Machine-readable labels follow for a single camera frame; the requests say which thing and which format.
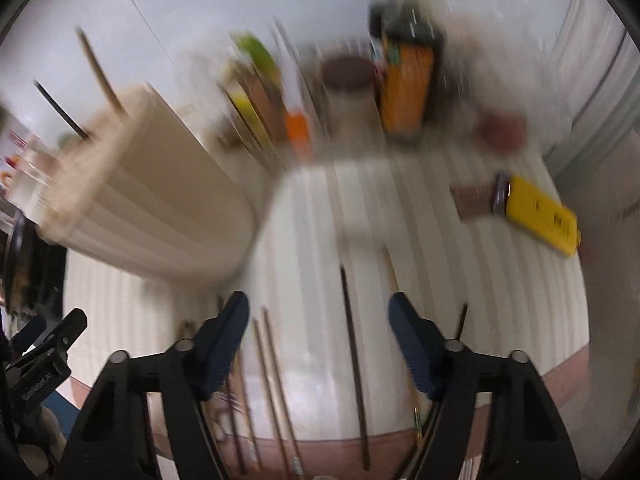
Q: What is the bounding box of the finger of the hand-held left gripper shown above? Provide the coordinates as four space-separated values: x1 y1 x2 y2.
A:
11 315 52 354
14 309 89 367

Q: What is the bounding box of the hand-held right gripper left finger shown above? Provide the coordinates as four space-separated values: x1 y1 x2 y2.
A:
56 290 251 480

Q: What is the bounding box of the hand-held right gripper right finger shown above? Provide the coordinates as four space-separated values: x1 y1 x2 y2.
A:
387 291 583 480

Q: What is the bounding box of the thin black chopstick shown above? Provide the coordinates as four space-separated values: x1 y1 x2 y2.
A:
454 302 470 341

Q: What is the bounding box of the beige utensil holder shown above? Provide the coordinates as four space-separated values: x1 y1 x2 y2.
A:
35 85 258 283

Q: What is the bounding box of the person's left hand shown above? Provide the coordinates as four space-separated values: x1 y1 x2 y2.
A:
19 406 69 479

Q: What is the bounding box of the dark blue cabinet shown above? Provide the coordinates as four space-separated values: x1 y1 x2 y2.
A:
40 390 82 442

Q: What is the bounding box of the light wooden chopstick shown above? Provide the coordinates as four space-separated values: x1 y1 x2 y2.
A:
262 307 304 476
252 318 293 480

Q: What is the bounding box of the dark brown chopstick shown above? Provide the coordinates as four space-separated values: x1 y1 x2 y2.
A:
339 265 372 472

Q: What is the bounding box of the striped placemat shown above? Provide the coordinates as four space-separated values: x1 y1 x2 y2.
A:
62 105 591 480

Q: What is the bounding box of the orange box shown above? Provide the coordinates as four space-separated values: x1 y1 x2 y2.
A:
286 111 314 162

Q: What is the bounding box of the red object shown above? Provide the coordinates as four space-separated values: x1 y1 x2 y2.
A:
475 110 529 154

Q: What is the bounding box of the clear plastic organizer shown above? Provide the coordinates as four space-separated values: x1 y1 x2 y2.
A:
217 17 449 162

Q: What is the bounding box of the brown box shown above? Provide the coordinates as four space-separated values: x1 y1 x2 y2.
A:
240 72 291 154

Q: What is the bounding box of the yellow box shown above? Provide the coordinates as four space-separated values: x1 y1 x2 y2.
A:
220 32 282 151

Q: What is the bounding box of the dark sauce bottle orange label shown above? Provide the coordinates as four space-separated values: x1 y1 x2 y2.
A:
369 0 447 138

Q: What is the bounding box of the jar with brown lid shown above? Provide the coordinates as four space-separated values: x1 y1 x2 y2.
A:
320 55 379 157

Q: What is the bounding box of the clear plastic bag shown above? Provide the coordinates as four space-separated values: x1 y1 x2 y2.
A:
442 12 543 157

